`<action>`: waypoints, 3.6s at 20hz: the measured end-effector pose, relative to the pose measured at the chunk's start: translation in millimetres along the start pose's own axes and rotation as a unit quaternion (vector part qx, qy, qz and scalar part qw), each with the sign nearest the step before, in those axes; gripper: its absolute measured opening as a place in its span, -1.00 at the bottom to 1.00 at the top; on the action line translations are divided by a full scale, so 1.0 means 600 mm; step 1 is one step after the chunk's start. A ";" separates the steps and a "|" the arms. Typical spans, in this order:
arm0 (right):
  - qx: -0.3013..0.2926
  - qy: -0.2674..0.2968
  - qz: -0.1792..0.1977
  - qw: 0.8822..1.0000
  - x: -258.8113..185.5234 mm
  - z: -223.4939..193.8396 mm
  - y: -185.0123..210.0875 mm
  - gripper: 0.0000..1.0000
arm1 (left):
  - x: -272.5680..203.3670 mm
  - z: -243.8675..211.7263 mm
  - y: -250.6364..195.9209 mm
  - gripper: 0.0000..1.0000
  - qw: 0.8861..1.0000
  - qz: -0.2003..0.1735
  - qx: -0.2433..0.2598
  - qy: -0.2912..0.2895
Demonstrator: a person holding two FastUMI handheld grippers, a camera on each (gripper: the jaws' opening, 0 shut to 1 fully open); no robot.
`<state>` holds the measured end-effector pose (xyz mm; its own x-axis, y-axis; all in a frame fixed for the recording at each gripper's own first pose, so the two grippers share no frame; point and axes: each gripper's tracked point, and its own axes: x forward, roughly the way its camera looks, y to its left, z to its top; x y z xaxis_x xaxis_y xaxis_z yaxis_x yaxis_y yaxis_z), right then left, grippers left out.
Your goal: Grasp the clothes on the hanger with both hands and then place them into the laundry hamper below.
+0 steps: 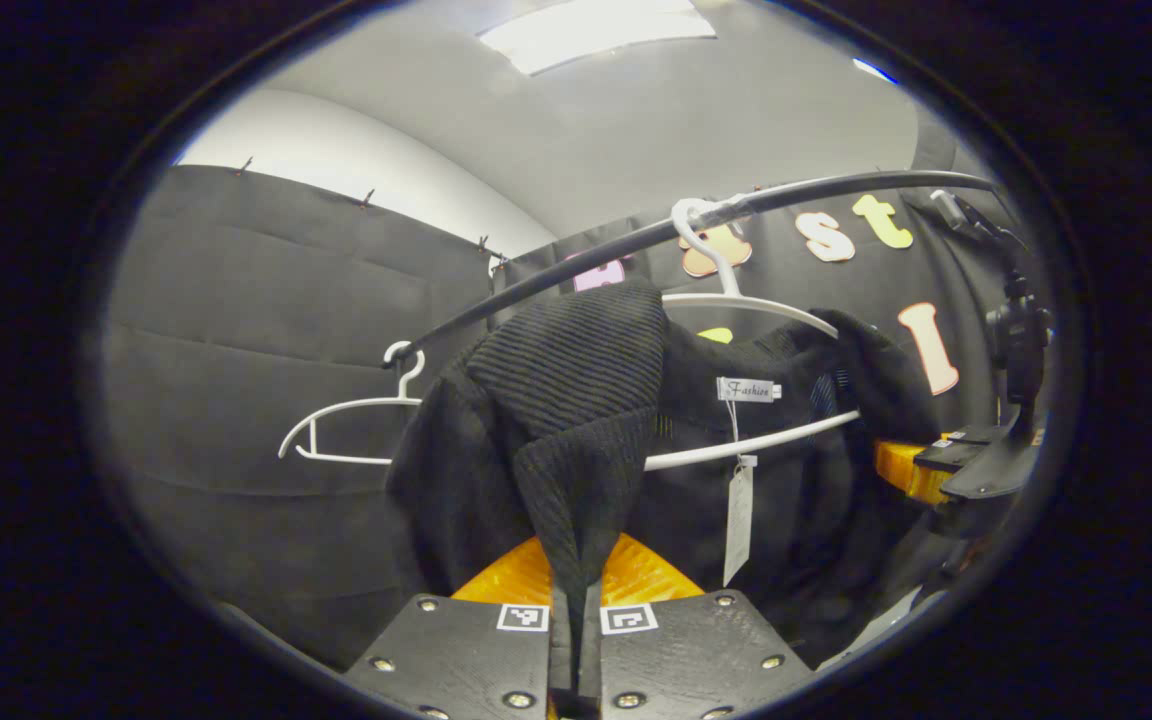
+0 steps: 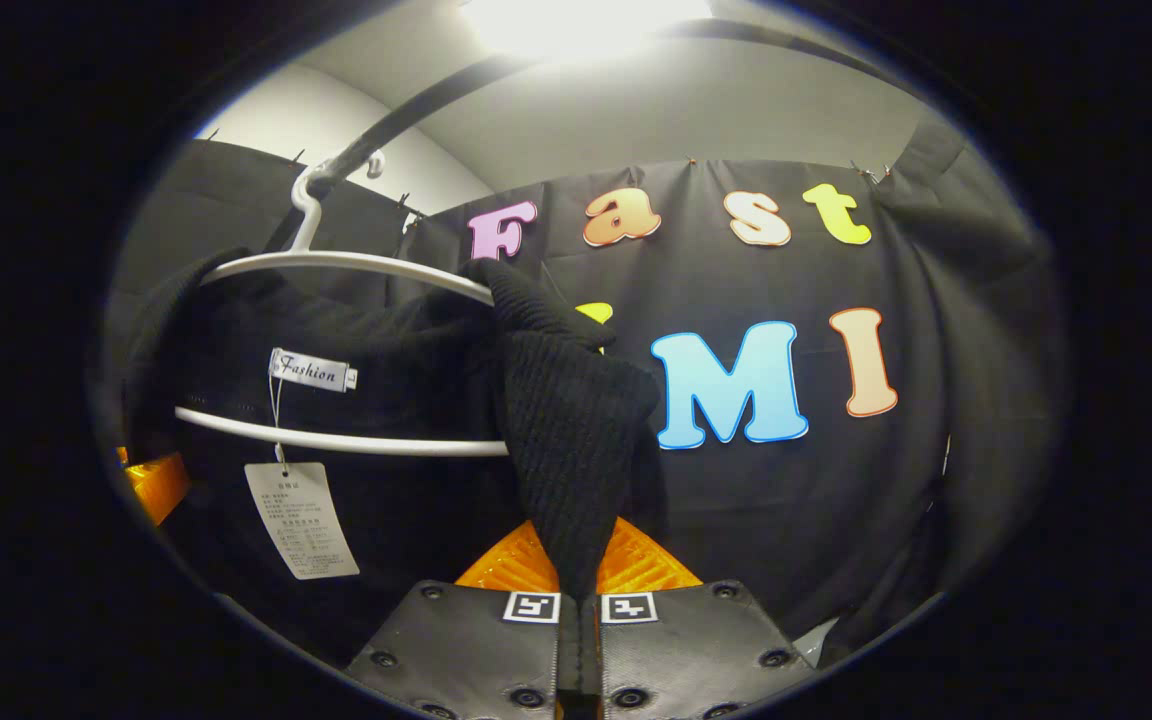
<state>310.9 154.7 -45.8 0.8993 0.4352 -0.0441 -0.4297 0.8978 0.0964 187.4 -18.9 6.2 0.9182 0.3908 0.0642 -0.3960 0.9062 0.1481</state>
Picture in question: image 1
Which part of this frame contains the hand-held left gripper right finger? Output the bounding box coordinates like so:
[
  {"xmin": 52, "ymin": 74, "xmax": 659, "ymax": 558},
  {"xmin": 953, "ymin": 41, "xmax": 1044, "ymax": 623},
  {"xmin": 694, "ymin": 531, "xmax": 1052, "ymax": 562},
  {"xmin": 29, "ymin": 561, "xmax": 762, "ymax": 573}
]
[{"xmin": 576, "ymin": 533, "xmax": 815, "ymax": 720}]

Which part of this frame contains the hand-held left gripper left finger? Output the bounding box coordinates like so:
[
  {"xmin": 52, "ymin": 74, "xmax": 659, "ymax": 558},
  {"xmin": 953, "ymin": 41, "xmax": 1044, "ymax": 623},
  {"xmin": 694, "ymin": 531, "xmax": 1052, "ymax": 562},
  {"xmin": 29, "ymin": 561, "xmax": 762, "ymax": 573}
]
[{"xmin": 341, "ymin": 535, "xmax": 577, "ymax": 720}]

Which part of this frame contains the large white clothes hanger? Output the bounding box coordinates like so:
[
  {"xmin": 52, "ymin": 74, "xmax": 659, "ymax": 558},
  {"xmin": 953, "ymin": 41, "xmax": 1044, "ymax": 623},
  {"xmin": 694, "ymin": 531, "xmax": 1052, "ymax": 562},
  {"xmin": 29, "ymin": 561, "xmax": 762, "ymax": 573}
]
[{"xmin": 644, "ymin": 197, "xmax": 862, "ymax": 473}]

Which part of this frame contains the black knit sweater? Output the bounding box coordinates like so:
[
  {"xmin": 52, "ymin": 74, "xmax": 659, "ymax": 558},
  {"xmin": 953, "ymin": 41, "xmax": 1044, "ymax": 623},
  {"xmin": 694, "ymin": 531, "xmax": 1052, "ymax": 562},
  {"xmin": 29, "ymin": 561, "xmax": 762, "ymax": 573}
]
[{"xmin": 386, "ymin": 275, "xmax": 942, "ymax": 666}]

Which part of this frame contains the small white clothes hanger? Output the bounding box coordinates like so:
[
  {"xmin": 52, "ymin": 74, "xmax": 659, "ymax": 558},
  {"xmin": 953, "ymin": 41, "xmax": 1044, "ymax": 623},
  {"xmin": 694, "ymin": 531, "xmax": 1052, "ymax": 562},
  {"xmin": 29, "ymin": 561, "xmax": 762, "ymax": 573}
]
[{"xmin": 278, "ymin": 340, "xmax": 427, "ymax": 467}]

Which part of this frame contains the black backdrop cloth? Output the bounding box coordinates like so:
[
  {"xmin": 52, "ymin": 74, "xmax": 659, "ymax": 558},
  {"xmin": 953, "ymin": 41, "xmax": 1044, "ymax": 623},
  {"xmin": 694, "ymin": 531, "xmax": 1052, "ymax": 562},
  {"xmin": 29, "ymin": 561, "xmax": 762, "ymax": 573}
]
[{"xmin": 101, "ymin": 110, "xmax": 1047, "ymax": 671}]

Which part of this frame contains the large ceiling light panel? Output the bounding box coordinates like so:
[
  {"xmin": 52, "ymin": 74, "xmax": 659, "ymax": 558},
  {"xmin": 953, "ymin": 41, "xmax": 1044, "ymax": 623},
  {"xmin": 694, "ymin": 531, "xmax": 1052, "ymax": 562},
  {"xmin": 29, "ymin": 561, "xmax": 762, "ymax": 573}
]
[{"xmin": 476, "ymin": 0, "xmax": 719, "ymax": 77}]

